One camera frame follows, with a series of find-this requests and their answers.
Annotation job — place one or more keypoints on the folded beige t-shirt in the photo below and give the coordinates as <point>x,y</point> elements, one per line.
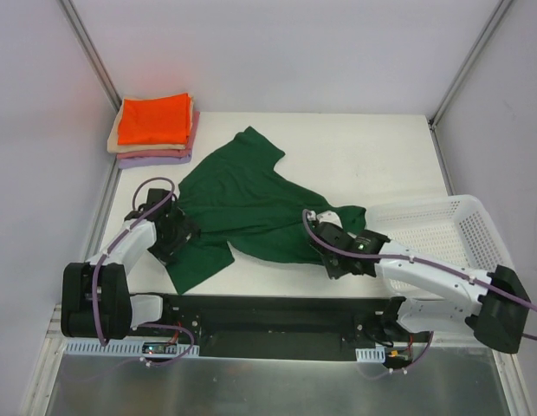
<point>114,141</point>

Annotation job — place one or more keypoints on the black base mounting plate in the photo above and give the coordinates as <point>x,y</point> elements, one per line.
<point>269,327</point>

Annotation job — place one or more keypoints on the right aluminium corner post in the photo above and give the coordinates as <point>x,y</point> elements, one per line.
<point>491,25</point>

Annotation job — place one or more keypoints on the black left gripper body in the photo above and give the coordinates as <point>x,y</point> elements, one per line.
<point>182,234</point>

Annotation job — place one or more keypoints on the left white cable duct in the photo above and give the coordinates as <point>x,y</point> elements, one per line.
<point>153,349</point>

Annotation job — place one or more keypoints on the folded pink t-shirt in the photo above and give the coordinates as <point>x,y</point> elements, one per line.
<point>176,153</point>

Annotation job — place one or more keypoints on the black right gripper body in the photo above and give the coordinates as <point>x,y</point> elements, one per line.
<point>327,250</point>

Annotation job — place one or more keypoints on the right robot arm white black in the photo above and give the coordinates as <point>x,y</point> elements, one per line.
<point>491,305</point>

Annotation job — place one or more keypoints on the dark green t-shirt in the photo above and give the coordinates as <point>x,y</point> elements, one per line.
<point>238,201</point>

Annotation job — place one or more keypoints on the left aluminium corner post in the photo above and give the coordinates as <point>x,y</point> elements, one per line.
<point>87,45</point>

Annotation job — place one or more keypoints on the white plastic perforated basket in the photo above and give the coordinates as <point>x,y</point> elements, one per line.
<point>453,229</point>

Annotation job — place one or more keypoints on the white cable duct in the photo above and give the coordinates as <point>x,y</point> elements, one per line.
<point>153,349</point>
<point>371,355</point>

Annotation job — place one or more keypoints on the right white cable duct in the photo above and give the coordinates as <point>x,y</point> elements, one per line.
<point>371,355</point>

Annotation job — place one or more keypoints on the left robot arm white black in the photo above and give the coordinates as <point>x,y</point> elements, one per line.
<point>95,299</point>

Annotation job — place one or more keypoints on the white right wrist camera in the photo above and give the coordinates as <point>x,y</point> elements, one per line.
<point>330,217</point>

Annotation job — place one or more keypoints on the folded orange t-shirt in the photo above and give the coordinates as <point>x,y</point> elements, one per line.
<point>153,119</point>

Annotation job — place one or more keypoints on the folded lavender t-shirt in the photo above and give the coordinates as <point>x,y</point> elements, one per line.
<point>152,161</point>

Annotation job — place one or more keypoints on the aluminium corner post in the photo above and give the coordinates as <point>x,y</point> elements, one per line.
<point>491,25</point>
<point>87,45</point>

